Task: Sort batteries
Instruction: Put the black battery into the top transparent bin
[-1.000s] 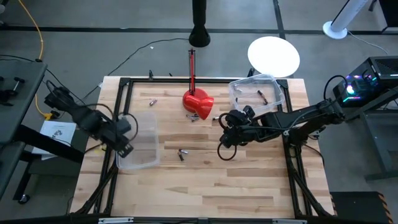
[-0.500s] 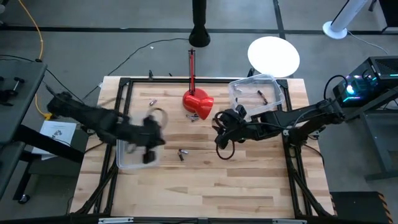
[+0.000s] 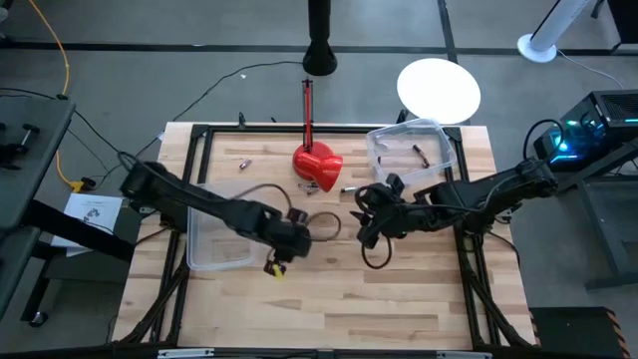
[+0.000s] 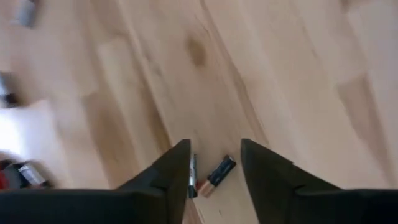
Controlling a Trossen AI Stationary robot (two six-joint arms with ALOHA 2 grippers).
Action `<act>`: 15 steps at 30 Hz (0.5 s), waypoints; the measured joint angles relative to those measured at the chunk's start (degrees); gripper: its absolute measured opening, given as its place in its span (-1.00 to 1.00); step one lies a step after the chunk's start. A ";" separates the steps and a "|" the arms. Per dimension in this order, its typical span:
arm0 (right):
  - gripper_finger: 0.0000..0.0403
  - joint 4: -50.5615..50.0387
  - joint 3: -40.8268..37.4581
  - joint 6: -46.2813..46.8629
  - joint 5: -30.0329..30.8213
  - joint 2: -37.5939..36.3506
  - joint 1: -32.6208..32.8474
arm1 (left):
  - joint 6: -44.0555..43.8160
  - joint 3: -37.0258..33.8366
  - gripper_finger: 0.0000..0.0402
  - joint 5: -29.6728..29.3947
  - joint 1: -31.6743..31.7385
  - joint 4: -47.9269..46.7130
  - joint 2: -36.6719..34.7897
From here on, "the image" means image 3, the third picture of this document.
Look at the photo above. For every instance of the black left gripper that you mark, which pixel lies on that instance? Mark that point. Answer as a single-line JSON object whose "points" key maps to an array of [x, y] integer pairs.
{"points": [[289, 242]]}

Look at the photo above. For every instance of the black table clamp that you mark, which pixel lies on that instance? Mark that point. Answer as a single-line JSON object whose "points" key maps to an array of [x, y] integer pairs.
{"points": [[402, 117], [242, 119]]}

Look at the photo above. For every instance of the clear plastic container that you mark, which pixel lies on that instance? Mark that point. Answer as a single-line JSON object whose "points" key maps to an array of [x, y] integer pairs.
{"points": [[219, 249], [409, 159]]}

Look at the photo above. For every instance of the silver AA battery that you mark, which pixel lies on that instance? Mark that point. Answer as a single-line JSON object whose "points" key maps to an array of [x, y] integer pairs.
{"points": [[245, 163], [305, 185], [380, 145]]}

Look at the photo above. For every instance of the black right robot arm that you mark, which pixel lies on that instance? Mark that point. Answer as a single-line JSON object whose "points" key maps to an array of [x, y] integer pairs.
{"points": [[488, 192]]}

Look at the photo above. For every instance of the black box hazard stripes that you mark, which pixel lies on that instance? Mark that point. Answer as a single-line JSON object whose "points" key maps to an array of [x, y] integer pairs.
{"points": [[573, 334]]}

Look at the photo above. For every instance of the black metal desk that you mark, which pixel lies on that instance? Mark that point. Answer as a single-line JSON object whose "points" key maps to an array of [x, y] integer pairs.
{"points": [[613, 214]]}

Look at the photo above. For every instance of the small screw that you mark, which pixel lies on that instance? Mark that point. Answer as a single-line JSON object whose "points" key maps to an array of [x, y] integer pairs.
{"points": [[312, 190]]}

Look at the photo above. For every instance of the white paper sheet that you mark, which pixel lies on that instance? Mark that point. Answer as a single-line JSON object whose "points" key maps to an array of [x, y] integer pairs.
{"points": [[90, 214]]}

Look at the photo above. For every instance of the white tower fan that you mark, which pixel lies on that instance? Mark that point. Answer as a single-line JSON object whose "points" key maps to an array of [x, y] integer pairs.
{"points": [[543, 35]]}

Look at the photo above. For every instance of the silver metal bracket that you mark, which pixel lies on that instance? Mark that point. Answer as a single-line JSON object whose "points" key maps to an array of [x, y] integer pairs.
{"points": [[185, 353], [463, 355]]}

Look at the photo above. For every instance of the grey side table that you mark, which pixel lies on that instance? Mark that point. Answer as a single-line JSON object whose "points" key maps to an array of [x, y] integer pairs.
{"points": [[35, 164]]}

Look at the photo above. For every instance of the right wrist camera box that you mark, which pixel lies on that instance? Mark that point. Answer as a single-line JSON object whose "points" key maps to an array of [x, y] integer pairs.
{"points": [[395, 182]]}

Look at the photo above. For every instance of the red desk lamp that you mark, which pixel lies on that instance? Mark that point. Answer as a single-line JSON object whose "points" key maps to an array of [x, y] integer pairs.
{"points": [[316, 164]]}

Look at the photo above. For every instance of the black clamp tool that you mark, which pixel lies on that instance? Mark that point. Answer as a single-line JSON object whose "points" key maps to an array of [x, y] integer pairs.
{"points": [[15, 147]]}

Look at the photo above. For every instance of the black computer with lights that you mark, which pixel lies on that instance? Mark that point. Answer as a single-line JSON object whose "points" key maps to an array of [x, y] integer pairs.
{"points": [[598, 124]]}

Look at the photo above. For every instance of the white round disc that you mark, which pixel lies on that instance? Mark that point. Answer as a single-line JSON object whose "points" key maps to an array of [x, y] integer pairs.
{"points": [[438, 90]]}

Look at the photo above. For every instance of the black aluminium table frame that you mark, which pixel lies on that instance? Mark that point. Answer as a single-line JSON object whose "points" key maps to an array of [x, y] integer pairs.
{"points": [[249, 129]]}

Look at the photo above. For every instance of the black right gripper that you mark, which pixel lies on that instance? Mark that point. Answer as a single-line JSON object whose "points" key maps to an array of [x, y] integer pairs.
{"points": [[394, 214]]}

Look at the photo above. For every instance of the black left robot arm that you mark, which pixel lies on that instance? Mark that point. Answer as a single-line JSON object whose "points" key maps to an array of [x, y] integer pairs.
{"points": [[199, 204]]}

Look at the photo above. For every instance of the black pole stand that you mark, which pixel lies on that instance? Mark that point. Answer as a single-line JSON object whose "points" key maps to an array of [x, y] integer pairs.
{"points": [[319, 50]]}

